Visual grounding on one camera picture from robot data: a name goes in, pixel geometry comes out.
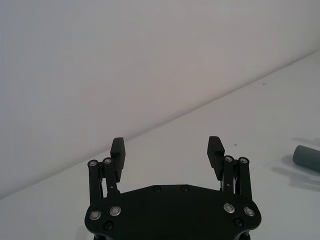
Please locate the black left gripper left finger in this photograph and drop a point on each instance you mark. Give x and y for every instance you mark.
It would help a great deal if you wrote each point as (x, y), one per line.
(117, 155)

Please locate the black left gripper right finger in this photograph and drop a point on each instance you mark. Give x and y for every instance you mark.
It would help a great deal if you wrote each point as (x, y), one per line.
(215, 155)

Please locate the white table cloth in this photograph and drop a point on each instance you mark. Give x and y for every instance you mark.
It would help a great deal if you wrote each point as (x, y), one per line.
(170, 150)

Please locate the grey cylinder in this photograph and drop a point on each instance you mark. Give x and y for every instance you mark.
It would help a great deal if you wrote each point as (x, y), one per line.
(307, 158)

